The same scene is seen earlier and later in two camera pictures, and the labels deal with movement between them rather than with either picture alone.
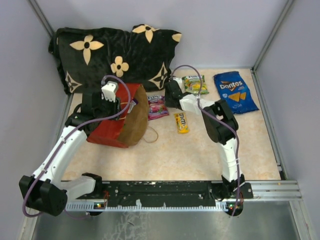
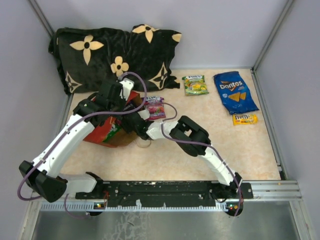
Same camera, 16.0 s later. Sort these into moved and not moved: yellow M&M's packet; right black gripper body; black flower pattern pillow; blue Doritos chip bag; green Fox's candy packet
Moved: right black gripper body; yellow M&M's packet
Not moved: green Fox's candy packet; blue Doritos chip bag; black flower pattern pillow
